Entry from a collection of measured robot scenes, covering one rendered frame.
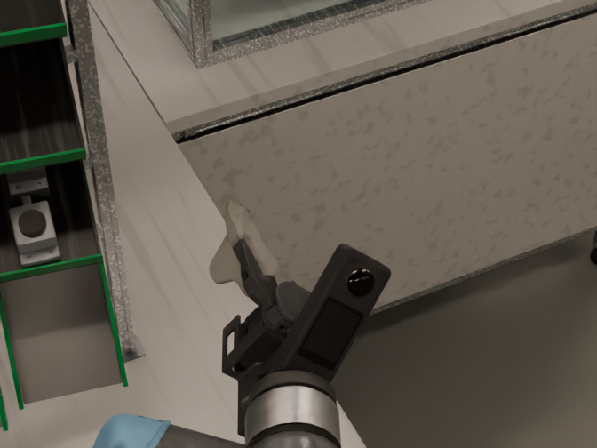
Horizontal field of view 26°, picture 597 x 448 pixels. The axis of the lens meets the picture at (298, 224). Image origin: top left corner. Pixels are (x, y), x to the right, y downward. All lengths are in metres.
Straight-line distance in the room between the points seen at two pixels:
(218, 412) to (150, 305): 0.22
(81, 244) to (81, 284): 0.13
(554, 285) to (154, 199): 1.33
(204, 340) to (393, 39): 0.76
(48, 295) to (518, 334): 1.59
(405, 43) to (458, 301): 0.89
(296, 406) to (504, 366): 1.95
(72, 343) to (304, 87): 0.81
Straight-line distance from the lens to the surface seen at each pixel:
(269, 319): 1.07
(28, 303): 1.62
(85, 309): 1.62
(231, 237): 1.11
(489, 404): 2.86
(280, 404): 1.00
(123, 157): 2.11
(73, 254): 1.50
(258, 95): 2.22
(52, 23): 1.29
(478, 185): 2.68
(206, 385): 1.78
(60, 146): 1.39
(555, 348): 2.99
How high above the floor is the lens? 2.27
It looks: 45 degrees down
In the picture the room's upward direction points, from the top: straight up
